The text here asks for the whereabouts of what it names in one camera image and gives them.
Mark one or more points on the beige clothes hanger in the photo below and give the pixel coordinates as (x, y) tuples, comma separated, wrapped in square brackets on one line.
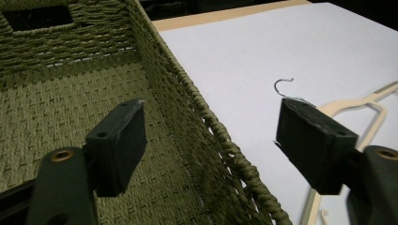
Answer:
[(356, 104)]

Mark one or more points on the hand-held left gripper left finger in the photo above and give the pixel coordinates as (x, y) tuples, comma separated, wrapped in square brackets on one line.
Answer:
[(106, 150)]

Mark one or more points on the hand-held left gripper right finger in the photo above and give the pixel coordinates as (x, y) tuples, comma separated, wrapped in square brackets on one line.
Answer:
[(316, 146)]

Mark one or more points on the green woven basket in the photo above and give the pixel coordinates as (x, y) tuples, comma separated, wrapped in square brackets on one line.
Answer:
[(78, 78)]

